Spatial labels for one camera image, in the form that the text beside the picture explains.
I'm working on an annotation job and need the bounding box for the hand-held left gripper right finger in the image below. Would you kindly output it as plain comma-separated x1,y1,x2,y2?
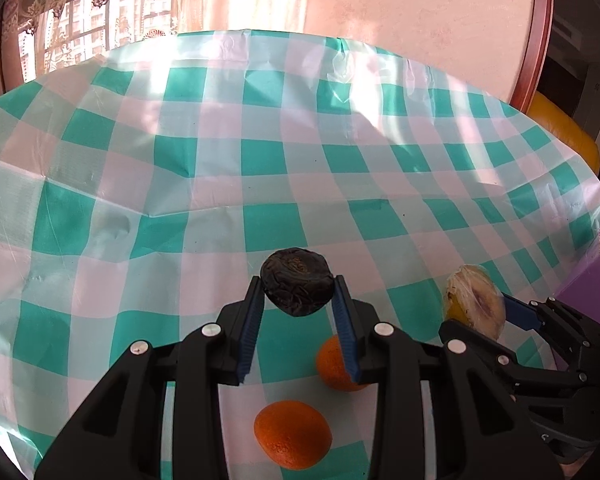
330,274,563,480

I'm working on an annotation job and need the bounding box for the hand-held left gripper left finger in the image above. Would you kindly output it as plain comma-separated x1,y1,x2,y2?
35,275,266,480

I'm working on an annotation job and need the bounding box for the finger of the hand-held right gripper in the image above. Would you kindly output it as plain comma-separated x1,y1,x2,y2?
500,292,600,368
439,319,586,389

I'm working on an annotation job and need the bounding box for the orange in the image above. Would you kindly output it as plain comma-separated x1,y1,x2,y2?
254,400,333,471
316,335,372,394

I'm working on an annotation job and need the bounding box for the plastic-wrapped cut yellow fruit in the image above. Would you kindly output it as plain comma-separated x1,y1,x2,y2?
442,264,507,341

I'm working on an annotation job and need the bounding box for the dark wrinkled round fruit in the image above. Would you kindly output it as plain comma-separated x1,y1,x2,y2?
260,247,335,318

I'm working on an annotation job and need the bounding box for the purple flat box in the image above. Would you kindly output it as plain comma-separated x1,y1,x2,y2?
550,227,600,376

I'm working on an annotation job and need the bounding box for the green white checkered tablecloth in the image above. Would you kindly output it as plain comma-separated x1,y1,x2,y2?
0,29,600,480

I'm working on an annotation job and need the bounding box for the yellow chair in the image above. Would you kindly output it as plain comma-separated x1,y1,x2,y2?
527,91,600,175

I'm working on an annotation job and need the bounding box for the window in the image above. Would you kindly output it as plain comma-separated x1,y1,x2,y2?
15,0,181,83

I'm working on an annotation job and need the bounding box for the brown wooden door frame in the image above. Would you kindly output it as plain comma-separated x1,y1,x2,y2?
509,0,556,112

